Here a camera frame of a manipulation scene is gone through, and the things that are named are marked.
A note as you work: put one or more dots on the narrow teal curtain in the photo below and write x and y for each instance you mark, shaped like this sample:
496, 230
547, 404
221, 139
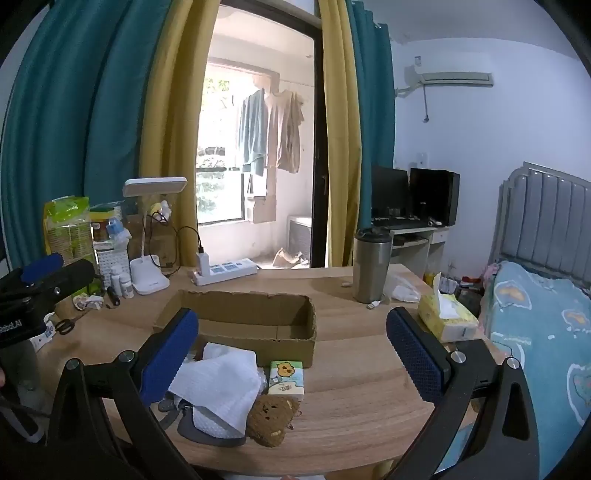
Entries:
376, 115

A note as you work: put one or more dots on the blue hanging garment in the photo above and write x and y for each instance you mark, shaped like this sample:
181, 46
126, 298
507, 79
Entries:
253, 134

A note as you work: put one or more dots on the white power strip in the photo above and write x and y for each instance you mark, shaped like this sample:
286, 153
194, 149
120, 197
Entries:
231, 270

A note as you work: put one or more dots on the white desk lamp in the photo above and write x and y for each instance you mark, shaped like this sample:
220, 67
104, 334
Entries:
150, 282

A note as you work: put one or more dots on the white wall outlet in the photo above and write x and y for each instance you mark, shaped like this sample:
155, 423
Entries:
423, 159

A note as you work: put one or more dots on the white waffle towel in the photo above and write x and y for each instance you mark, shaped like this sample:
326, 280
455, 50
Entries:
217, 387

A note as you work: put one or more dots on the grey bed headboard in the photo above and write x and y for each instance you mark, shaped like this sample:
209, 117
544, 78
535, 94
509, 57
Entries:
540, 221

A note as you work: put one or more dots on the blue white packet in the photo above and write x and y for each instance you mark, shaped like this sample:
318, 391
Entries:
120, 230

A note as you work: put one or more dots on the cartoon pocket tissue pack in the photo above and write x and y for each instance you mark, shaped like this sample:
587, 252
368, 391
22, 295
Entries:
286, 379

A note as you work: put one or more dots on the white plastic bag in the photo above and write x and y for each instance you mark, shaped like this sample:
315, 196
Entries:
406, 290

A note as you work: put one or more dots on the white appliance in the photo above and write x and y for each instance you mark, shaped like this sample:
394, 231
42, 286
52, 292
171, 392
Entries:
300, 240

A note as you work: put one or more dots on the yellow tissue pack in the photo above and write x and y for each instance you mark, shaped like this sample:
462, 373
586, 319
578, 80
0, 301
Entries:
434, 314

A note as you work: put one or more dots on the wide yellow curtain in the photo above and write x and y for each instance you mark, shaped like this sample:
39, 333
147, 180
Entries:
180, 115

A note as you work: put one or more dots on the narrow yellow curtain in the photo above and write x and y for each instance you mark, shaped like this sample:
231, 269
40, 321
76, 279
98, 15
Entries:
339, 138

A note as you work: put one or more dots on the wide teal curtain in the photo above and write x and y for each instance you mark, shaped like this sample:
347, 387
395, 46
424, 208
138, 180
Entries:
69, 101

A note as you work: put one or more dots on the jar with yellow lid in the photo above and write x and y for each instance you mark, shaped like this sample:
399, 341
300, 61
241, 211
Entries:
104, 226

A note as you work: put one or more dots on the pale hanging shirt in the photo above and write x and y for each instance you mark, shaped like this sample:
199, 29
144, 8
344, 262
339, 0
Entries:
273, 129

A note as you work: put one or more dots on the crumpled paper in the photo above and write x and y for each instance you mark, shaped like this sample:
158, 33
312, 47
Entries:
90, 302

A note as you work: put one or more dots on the cardboard panel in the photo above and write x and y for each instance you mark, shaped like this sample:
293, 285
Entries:
263, 205

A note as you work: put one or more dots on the white air conditioner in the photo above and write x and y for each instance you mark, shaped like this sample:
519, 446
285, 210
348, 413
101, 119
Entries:
452, 74

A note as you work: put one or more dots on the green snack packet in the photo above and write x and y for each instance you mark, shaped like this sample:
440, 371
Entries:
67, 230

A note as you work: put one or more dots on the steel tumbler with black lid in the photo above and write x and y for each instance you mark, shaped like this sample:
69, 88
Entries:
371, 267

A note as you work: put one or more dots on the black scissors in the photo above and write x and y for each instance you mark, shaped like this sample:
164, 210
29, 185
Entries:
64, 325

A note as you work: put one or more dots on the cardboard box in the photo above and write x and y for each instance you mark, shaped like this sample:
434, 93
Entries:
286, 351

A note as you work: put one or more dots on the cardboard scraps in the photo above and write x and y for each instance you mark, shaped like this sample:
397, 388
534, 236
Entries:
288, 258

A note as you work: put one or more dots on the dark door frame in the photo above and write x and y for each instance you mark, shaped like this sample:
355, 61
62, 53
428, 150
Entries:
319, 161

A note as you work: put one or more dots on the blue printed blanket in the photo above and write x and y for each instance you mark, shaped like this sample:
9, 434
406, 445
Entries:
540, 332

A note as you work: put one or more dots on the brown cardboard carton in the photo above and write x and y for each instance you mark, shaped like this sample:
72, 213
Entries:
159, 244

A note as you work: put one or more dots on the white charger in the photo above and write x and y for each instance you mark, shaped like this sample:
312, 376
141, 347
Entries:
203, 263

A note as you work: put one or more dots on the black marker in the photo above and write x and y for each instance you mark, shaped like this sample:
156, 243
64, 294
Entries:
114, 296

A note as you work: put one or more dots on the grey sock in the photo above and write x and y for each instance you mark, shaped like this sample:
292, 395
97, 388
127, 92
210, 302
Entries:
194, 433

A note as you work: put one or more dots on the brown bear plush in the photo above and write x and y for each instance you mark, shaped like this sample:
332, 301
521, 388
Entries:
270, 419

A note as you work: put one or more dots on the white computer desk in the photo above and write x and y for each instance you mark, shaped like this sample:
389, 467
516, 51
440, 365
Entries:
415, 249

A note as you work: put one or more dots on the green tinted glasses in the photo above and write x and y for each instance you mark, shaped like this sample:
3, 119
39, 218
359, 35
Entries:
94, 288

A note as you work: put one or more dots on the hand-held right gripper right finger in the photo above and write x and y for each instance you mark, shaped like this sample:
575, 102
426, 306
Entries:
415, 357

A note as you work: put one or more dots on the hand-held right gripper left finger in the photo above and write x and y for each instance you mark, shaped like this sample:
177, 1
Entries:
168, 357

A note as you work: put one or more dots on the black monitor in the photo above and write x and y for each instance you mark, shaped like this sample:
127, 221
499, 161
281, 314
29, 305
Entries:
390, 194
431, 196

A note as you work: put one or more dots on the person's dark striped clothing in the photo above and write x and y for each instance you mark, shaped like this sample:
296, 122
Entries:
18, 424

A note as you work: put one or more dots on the yellow white toy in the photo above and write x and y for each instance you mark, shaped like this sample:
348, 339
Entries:
160, 212

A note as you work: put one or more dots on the white plastic basket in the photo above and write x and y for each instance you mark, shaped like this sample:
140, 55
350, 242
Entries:
108, 263

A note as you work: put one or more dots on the beige hanging shirt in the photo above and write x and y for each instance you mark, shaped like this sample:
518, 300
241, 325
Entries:
292, 134

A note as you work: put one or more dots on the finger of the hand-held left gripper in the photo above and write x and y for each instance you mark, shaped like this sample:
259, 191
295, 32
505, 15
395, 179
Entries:
69, 279
44, 266

